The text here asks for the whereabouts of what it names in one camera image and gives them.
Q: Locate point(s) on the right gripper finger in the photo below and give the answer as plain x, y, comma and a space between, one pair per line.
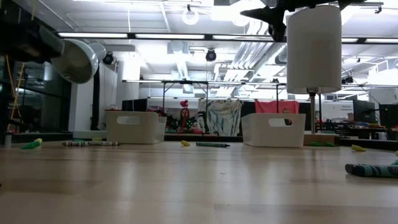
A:
267, 15

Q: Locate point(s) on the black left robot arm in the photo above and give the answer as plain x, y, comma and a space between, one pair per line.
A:
28, 40

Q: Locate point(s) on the cylinder shade lamp wooden base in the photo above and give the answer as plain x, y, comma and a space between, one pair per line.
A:
314, 62

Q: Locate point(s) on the black overhead beam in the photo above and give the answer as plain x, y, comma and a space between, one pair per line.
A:
209, 36

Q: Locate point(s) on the red cloth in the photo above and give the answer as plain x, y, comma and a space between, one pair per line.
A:
270, 106

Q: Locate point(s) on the paint stained white sheet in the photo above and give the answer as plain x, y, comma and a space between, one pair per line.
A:
222, 118

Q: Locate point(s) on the white plastic bin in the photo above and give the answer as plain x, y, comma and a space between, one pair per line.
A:
264, 137
136, 133

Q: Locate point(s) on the black monitor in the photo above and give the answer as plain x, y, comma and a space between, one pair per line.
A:
363, 111
388, 115

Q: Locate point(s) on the red heart balloon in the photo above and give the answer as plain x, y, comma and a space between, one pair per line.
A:
184, 103

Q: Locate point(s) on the person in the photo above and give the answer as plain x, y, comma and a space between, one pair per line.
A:
184, 119

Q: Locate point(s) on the white gooseneck desk lamp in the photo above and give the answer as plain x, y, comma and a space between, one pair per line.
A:
81, 62

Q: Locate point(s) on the white cup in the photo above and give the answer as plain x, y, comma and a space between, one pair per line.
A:
7, 140

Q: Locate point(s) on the black ceiling camera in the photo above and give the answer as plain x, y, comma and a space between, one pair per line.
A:
211, 55
108, 58

